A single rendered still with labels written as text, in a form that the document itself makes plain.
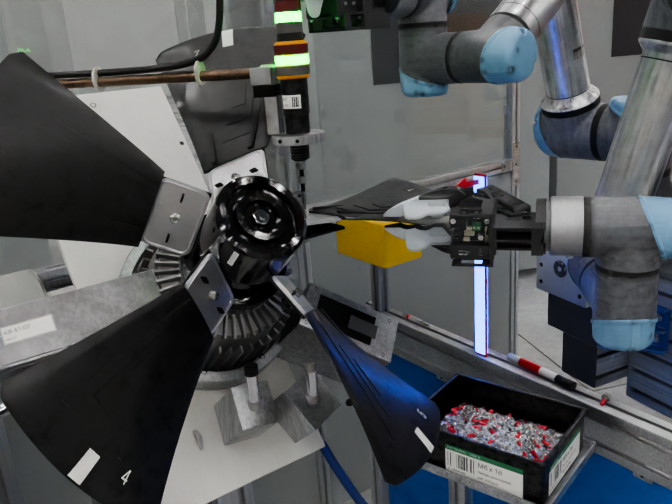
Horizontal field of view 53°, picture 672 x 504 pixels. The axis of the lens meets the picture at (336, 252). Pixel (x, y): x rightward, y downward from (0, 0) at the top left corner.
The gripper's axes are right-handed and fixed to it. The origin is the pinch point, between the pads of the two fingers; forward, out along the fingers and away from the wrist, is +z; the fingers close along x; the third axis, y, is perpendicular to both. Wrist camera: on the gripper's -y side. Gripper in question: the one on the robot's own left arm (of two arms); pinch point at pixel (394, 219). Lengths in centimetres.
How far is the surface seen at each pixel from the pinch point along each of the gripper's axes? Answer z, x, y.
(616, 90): -60, 62, -382
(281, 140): 12.6, -13.2, 6.0
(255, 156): 17.8, -10.4, 3.4
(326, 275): 38, 46, -74
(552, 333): -23, 141, -209
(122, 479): 21.2, 13.0, 40.4
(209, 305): 18.9, 3.1, 20.8
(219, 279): 18.3, 0.8, 18.3
